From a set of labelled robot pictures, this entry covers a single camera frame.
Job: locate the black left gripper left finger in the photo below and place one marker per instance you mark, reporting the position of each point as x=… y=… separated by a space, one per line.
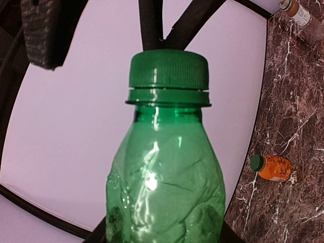
x=98 y=234

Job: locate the brown coffee glass bottle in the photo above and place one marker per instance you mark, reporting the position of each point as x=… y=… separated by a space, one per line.
x=303 y=18

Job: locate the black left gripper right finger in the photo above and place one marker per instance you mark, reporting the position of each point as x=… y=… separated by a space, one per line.
x=228 y=235

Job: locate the green plastic bottle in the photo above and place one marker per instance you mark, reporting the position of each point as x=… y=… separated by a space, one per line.
x=165 y=183

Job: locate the green bottle cap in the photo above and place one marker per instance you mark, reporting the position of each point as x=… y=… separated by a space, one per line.
x=173 y=69

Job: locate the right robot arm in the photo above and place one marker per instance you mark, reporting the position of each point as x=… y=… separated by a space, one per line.
x=49 y=26

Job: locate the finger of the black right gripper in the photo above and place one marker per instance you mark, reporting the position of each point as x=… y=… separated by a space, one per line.
x=151 y=24
x=190 y=23

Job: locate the orange juice bottle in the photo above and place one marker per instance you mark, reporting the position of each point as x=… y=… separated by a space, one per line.
x=271 y=167

